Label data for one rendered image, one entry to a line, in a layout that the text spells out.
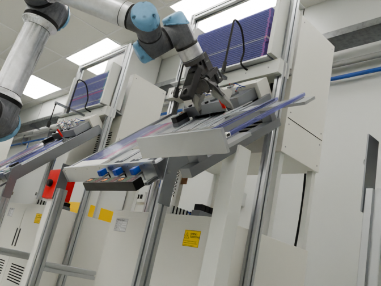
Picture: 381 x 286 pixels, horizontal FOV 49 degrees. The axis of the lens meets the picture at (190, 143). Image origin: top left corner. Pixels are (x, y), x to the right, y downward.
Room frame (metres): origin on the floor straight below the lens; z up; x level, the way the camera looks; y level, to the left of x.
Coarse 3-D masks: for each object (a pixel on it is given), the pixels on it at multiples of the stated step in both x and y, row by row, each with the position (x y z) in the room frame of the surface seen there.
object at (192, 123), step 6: (222, 114) 1.73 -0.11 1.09; (168, 120) 2.11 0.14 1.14; (192, 120) 1.86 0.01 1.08; (198, 120) 1.80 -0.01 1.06; (204, 120) 1.76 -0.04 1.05; (222, 120) 1.62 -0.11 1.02; (180, 126) 1.84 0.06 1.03; (186, 126) 1.80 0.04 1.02; (192, 126) 1.74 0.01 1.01; (210, 126) 1.61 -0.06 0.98; (162, 132) 1.87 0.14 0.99; (168, 132) 1.82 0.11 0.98; (174, 132) 1.79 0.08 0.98
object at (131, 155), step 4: (128, 152) 1.76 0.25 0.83; (132, 152) 1.73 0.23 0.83; (136, 152) 1.70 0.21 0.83; (140, 152) 1.67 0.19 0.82; (120, 156) 1.75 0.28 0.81; (124, 156) 1.72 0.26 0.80; (128, 156) 1.68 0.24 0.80; (132, 156) 1.66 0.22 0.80; (136, 156) 1.63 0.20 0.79; (140, 156) 1.61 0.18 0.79; (112, 160) 1.74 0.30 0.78; (116, 160) 1.71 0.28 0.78; (120, 160) 1.68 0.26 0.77; (124, 160) 1.64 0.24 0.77; (128, 160) 1.62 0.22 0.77; (132, 160) 1.56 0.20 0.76; (136, 160) 1.55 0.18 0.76; (140, 160) 1.55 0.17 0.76; (144, 160) 1.52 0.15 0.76; (156, 160) 1.45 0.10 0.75
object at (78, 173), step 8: (152, 160) 1.38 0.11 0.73; (64, 168) 1.88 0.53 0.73; (72, 168) 1.82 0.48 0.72; (80, 168) 1.77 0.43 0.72; (88, 168) 1.72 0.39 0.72; (96, 168) 1.67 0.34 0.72; (112, 168) 1.58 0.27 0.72; (128, 168) 1.50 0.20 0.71; (144, 168) 1.43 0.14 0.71; (152, 168) 1.40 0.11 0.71; (72, 176) 1.87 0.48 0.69; (80, 176) 1.81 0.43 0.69; (88, 176) 1.76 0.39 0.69; (96, 176) 1.71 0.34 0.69; (112, 176) 1.62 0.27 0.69; (128, 176) 1.54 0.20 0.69; (144, 176) 1.47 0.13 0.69; (152, 176) 1.43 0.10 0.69
